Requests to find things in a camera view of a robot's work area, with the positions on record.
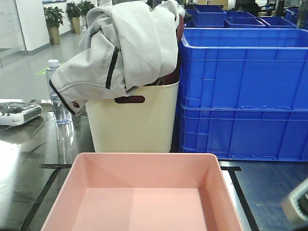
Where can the pink plastic bin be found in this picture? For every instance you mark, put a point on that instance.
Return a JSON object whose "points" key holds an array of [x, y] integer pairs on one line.
{"points": [[143, 192]]}

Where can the grey jacket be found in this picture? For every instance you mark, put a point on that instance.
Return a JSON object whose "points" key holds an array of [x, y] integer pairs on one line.
{"points": [[127, 45]]}

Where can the potted plant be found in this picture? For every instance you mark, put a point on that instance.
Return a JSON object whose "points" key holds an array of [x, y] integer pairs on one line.
{"points": [[53, 18], [73, 12], [85, 6]]}

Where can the white remote controller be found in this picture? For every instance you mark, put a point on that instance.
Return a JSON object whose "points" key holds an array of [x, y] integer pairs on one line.
{"points": [[18, 113]]}

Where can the stainless steel table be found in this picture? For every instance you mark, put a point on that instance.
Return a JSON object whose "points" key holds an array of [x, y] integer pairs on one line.
{"points": [[36, 157]]}

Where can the large blue stacked crate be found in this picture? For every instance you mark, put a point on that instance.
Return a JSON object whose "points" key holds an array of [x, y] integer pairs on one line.
{"points": [[244, 68]]}

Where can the clear water bottle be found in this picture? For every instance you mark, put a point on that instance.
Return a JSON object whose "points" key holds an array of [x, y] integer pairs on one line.
{"points": [[61, 114]]}

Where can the cream plastic basket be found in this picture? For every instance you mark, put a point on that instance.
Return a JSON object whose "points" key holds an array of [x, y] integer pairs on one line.
{"points": [[145, 126]]}

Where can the lower large blue crate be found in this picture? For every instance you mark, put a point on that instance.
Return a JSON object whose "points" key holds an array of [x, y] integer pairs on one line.
{"points": [[265, 135]]}

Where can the background blue crates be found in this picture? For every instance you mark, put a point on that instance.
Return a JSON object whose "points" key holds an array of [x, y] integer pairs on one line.
{"points": [[206, 16]]}

